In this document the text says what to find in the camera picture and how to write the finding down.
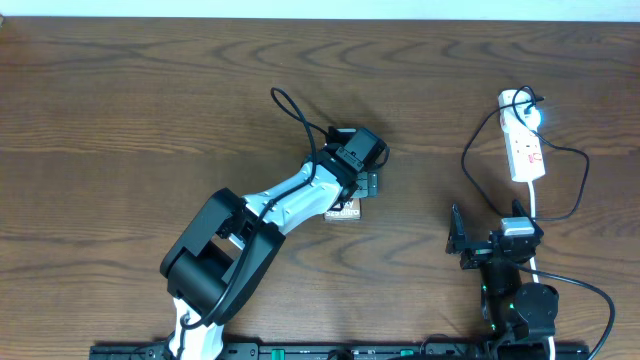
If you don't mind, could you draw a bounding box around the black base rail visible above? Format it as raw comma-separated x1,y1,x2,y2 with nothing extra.
89,341,591,360

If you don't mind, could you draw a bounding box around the white power strip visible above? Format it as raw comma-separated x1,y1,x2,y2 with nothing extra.
498,89,545,183

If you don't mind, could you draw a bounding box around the white USB charger plug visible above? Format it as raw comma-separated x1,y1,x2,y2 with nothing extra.
500,104,542,134

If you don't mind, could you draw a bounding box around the Galaxy S25 Ultra smartphone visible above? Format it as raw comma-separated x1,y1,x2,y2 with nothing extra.
323,199,362,222

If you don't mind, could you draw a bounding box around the black charging cable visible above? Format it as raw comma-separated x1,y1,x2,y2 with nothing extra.
460,85,591,223

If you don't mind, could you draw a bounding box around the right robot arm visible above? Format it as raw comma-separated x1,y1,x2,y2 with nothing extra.
446,200,559,359

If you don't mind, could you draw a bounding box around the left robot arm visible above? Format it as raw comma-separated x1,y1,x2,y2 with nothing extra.
159,128,390,359

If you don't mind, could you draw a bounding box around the white power strip cord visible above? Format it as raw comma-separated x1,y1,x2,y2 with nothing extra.
527,180,557,360

